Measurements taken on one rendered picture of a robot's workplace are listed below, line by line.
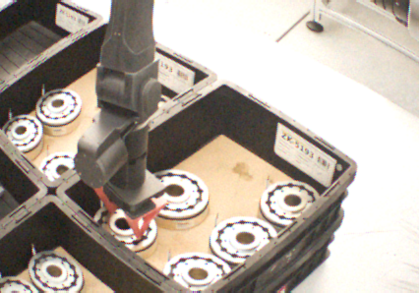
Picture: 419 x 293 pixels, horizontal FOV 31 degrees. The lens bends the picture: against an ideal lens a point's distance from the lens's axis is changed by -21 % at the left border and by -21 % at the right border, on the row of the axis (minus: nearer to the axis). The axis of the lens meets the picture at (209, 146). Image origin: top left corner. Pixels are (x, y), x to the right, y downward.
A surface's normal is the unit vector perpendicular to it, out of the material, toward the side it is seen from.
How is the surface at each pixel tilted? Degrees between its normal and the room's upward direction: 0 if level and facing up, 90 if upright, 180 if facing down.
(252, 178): 0
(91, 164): 90
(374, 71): 0
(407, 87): 0
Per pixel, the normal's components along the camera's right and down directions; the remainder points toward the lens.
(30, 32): 0.08, -0.75
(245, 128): -0.66, 0.45
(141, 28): 0.83, 0.25
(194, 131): 0.75, 0.48
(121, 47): -0.51, 0.43
